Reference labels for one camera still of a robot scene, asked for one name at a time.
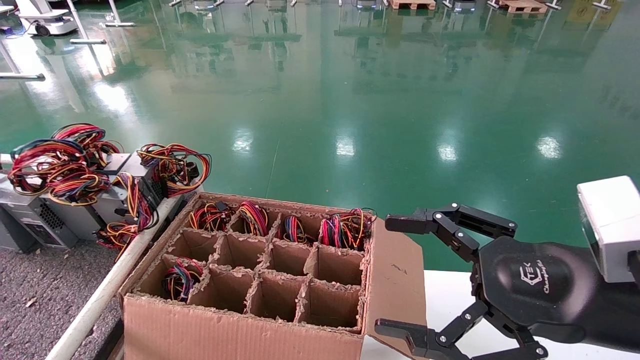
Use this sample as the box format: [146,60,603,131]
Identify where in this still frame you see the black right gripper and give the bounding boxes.
[374,202,640,360]

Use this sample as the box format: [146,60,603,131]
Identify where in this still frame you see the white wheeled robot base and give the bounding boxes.
[14,0,79,37]

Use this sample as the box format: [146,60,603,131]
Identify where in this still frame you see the cardboard box with dividers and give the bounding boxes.
[117,192,428,360]

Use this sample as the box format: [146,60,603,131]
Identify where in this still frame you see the wooden pallet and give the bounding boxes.
[497,0,547,14]
[389,0,437,11]

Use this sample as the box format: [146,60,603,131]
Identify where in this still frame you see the grey felt table mat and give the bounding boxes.
[0,240,126,360]

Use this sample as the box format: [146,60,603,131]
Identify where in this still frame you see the wire bundle box right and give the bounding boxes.
[319,206,377,251]

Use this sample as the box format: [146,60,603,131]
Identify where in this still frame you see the wire bundle cell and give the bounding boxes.
[235,201,271,237]
[276,215,315,245]
[161,257,205,304]

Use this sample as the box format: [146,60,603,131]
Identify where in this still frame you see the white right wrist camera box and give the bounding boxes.
[576,175,640,284]

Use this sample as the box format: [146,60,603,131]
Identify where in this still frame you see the wire bundle front left cell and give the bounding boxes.
[161,257,205,304]

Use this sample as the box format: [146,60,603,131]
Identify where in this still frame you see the grey table leg frame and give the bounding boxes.
[65,0,107,46]
[0,40,46,82]
[100,0,136,28]

